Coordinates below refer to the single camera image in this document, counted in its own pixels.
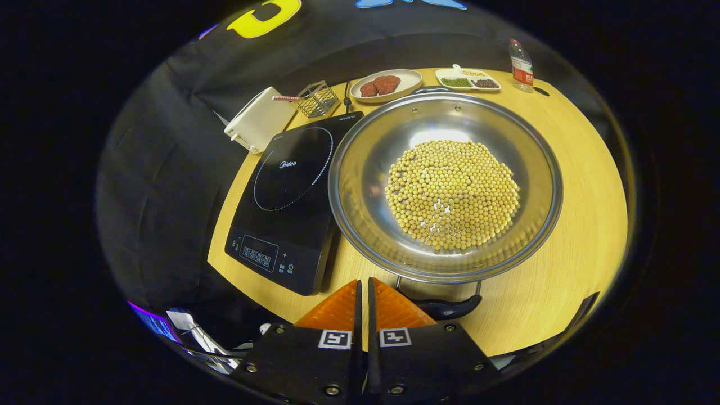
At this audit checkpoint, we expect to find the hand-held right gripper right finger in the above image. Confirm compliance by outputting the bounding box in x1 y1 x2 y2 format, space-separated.
367 277 501 403

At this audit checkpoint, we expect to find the black induction cooktop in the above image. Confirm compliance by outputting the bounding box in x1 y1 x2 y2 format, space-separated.
224 111 365 296

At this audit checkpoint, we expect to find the pile of yellow soybeans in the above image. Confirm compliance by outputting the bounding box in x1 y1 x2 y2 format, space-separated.
385 139 521 252

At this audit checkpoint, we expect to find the blue purple screen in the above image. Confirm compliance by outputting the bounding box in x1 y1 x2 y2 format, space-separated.
127 301 182 344

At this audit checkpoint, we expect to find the white divided dish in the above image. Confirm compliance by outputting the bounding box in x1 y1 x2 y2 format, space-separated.
435 64 502 93

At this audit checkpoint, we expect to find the white oval plate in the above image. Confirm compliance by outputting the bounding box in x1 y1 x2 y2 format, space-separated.
349 69 424 104

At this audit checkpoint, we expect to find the wire mesh basket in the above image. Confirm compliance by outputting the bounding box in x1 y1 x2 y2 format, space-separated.
296 80 340 119

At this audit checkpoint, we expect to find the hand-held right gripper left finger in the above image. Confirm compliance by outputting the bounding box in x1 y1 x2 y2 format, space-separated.
231 280 363 405

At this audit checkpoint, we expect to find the clear plastic water bottle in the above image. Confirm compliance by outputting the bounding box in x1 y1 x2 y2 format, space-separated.
508 39 534 93

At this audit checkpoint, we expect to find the steel pot with black handles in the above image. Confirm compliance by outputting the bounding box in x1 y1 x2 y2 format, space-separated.
328 85 564 321

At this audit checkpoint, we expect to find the white toaster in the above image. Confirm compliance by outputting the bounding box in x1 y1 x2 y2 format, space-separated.
224 86 298 154

